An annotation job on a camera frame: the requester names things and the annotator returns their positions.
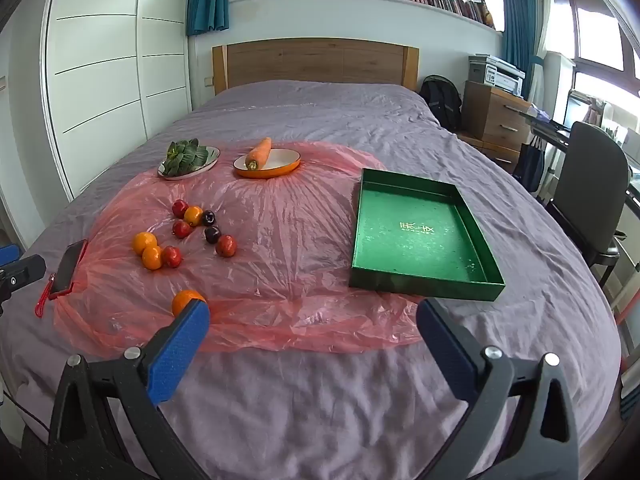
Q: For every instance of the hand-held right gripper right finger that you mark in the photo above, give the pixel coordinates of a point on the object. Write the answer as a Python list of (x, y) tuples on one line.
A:
[(445, 345)]

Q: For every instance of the white patterned plate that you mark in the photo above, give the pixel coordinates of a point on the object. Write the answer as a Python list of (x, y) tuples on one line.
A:
[(213, 155)]

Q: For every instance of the white grey printer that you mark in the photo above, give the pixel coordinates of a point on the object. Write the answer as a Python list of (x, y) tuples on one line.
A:
[(495, 75)]

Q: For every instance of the orange carrot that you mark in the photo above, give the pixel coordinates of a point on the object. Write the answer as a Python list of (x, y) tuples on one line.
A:
[(260, 154)]

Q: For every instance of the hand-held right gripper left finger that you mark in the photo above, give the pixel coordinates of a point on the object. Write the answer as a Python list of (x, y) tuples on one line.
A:
[(182, 345)]

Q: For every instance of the white wardrobe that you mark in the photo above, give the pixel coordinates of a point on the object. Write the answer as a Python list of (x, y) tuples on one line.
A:
[(100, 85)]

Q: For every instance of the smartphone in red case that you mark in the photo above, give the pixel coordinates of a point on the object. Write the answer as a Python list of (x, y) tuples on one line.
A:
[(67, 265)]

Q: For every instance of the small red apple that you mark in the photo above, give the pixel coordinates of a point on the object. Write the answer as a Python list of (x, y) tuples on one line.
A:
[(181, 229), (226, 245), (171, 256), (180, 207)]

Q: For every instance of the grey office chair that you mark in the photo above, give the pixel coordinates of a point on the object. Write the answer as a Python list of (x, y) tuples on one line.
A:
[(595, 180)]

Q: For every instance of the pink red pole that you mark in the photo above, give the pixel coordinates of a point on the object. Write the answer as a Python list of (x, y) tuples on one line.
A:
[(629, 310)]

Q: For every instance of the navy tote bag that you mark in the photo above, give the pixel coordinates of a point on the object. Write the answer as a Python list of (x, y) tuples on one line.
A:
[(531, 160)]

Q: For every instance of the pink plastic sheet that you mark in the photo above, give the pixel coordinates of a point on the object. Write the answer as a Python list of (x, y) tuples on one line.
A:
[(290, 240)]

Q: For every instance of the black backpack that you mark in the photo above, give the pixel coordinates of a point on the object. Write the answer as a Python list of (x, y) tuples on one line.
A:
[(440, 100)]

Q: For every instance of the teal striped object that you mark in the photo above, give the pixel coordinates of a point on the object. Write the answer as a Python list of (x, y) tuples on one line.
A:
[(631, 400)]

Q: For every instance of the orange rimmed white plate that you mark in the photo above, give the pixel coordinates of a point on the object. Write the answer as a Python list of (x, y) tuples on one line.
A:
[(284, 160)]

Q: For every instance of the large orange mandarin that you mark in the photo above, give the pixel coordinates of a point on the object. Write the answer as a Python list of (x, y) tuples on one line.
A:
[(184, 300)]

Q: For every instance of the green shallow box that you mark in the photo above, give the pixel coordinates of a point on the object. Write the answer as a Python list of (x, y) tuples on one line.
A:
[(415, 240)]

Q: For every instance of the wooden headboard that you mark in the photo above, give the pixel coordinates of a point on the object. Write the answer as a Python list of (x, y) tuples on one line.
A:
[(320, 62)]

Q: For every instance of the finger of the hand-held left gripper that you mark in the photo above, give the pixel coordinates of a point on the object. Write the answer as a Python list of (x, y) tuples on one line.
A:
[(7, 253), (25, 266)]

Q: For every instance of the green bok choy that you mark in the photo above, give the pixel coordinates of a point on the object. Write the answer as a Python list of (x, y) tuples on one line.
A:
[(185, 155)]

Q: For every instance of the cluttered desk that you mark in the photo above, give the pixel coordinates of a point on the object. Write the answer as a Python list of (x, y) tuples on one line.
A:
[(550, 130)]

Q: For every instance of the wooden drawer cabinet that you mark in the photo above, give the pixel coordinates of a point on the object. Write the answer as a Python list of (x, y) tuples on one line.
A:
[(495, 115)]

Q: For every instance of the dark purple plum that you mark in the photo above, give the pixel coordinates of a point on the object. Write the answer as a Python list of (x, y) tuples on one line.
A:
[(212, 234), (208, 217)]

